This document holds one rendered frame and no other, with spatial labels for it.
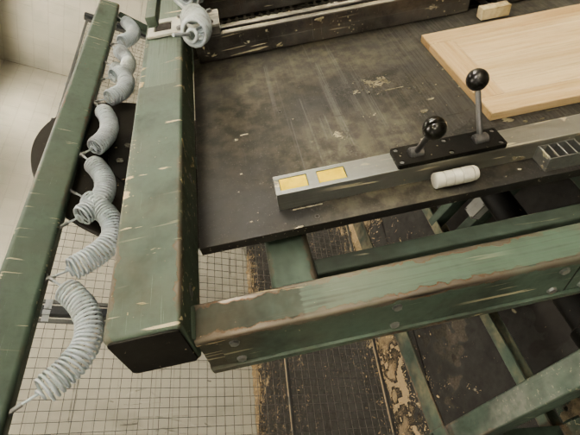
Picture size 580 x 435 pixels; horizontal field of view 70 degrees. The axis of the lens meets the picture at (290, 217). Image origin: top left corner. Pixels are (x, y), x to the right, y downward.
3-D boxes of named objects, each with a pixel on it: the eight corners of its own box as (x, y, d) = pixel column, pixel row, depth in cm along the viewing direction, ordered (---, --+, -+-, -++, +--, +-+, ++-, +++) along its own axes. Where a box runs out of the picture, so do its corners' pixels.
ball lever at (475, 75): (495, 144, 73) (494, 65, 69) (475, 148, 73) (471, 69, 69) (484, 141, 77) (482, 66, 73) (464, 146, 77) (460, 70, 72)
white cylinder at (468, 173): (436, 192, 74) (478, 183, 74) (438, 180, 72) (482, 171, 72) (429, 181, 76) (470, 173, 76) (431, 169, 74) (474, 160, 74)
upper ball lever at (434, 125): (426, 162, 75) (454, 131, 62) (406, 167, 75) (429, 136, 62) (420, 142, 76) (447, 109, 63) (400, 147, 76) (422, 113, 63)
